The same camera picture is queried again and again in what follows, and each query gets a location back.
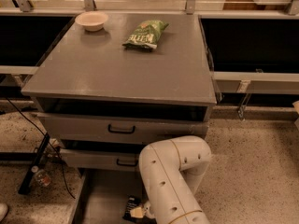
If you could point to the green kettle chips bag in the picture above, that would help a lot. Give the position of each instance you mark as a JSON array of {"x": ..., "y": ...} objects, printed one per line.
[{"x": 146, "y": 35}]

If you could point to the open bottom grey drawer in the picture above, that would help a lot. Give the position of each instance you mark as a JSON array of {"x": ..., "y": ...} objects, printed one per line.
[{"x": 103, "y": 195}]

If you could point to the white shoe tip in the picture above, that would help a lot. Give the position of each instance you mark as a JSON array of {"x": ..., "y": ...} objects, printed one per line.
[{"x": 3, "y": 210}]

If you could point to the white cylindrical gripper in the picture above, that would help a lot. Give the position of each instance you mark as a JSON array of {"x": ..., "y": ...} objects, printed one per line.
[{"x": 149, "y": 210}]

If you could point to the metal bracket under shelf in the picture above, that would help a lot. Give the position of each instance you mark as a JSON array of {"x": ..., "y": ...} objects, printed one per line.
[{"x": 242, "y": 106}]

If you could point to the black metal leg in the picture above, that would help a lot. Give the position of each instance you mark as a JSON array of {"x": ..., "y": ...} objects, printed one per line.
[{"x": 25, "y": 184}]

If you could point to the top grey drawer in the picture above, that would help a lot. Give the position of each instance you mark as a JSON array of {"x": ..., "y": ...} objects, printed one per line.
[{"x": 117, "y": 129}]

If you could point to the dark blue rxbar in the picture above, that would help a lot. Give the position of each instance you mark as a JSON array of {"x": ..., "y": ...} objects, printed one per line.
[{"x": 132, "y": 203}]

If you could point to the small clear bottle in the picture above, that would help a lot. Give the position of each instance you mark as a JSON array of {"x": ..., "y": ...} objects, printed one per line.
[{"x": 41, "y": 176}]

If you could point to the grey drawer cabinet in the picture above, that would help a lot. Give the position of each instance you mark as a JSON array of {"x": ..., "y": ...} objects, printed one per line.
[{"x": 93, "y": 74}]

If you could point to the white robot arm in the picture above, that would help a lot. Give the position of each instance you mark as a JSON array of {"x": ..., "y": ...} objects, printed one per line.
[{"x": 172, "y": 171}]

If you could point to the white paper bowl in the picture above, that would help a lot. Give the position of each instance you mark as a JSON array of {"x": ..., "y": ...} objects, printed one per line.
[{"x": 92, "y": 21}]

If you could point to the middle grey drawer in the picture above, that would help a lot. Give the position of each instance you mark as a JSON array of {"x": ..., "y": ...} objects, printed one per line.
[{"x": 100, "y": 160}]

